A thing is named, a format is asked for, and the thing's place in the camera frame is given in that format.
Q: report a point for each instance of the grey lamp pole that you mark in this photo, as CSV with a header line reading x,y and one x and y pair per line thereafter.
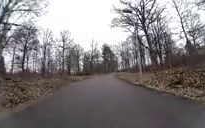
x,y
139,63

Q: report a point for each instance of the leaf-covered verge with slope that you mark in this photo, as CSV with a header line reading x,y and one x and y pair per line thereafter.
x,y
20,90

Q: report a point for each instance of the row of bare trees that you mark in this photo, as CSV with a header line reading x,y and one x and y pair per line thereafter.
x,y
156,40
33,50

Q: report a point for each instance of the grey asphalt road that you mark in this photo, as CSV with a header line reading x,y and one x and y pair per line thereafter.
x,y
103,106

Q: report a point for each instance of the leaf-covered verge with kerb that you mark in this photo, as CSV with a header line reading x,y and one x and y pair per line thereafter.
x,y
180,81

